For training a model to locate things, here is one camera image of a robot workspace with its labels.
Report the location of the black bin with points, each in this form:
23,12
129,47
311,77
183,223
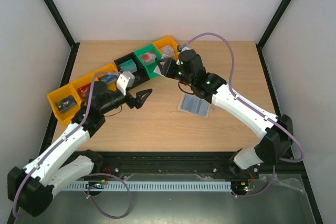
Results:
141,75

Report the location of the black VIP card stack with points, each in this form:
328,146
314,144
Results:
66,104

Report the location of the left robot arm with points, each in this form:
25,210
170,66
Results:
33,187

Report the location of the yellow bin far left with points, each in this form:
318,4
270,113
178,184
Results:
59,94

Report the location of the red circle card stack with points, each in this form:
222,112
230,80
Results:
148,58

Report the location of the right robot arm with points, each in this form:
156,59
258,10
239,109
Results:
271,129

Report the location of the blue card stack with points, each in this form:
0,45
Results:
108,78

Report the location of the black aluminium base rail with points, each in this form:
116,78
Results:
215,164

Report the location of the yellow bin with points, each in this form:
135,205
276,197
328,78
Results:
81,82
108,69
59,94
168,40

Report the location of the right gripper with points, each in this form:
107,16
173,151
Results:
169,69

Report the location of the left black frame post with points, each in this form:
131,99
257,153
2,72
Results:
60,22

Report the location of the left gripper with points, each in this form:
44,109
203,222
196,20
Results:
137,102

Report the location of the green bin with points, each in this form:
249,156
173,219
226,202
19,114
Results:
149,69

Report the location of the black frame post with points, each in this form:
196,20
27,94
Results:
60,22
273,23

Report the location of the white patterned card stack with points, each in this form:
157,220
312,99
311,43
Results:
168,50

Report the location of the right black frame post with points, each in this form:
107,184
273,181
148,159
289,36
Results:
273,23

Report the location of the white slotted cable duct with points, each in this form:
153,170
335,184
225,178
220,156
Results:
152,186

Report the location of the beige card holder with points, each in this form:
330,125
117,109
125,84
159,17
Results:
193,105

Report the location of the yellow bin far right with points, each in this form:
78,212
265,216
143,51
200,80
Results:
168,40

